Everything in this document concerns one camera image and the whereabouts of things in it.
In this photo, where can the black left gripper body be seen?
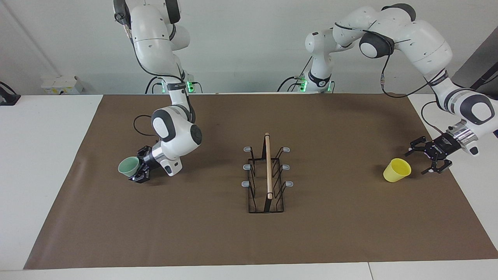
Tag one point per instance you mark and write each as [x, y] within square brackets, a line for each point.
[443, 147]

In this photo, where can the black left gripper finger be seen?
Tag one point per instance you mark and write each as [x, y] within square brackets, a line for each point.
[441, 165]
[418, 146]

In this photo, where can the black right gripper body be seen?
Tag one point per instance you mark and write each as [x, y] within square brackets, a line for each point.
[149, 161]

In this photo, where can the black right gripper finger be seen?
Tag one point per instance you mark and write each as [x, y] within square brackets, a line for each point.
[141, 177]
[144, 150]

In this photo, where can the green plastic cup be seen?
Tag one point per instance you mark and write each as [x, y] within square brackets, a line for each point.
[128, 167]

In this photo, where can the yellow plastic cup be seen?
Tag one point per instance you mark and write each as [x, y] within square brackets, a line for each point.
[397, 171]

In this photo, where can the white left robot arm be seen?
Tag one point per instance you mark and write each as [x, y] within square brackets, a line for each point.
[420, 39]

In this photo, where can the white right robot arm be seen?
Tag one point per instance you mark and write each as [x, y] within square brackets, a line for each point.
[151, 39]

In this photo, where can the brown table mat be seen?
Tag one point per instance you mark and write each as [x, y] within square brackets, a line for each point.
[194, 233]

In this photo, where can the dark grey cabinet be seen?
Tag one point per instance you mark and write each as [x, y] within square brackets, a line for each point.
[480, 62]

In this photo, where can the white socket box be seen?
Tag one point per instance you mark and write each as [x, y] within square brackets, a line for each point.
[62, 85]

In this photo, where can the black stand foot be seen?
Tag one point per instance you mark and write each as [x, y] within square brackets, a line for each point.
[7, 99]

